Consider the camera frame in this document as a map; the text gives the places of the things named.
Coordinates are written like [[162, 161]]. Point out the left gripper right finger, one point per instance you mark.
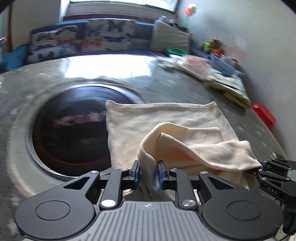
[[182, 183]]

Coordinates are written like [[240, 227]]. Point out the butterfly cushion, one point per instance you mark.
[[108, 34], [53, 44]]

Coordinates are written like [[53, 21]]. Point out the right butterfly cushion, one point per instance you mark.
[[108, 34]]

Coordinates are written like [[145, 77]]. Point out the pink plastic bag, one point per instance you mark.
[[195, 66]]

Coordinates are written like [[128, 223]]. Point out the blue sofa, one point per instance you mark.
[[140, 44]]

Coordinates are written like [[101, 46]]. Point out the left butterfly cushion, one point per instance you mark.
[[53, 44]]

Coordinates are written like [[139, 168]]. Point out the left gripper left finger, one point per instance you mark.
[[118, 181]]

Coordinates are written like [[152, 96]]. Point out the red box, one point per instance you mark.
[[264, 114]]

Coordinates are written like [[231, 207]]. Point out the green plastic bowl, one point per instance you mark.
[[175, 51]]

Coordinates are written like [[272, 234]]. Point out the black round induction cooktop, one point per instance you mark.
[[68, 136]]

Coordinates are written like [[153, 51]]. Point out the yellow patterned book stack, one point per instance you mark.
[[231, 87]]

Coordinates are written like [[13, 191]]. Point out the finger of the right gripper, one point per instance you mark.
[[274, 171]]

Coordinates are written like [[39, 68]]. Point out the colourful pinwheel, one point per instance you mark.
[[189, 11]]

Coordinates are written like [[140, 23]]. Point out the cream cloth garment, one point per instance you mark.
[[190, 137]]

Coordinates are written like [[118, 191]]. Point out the grey quilted star tablecloth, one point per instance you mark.
[[23, 90]]

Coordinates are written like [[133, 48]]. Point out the grey pillow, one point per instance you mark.
[[164, 36]]

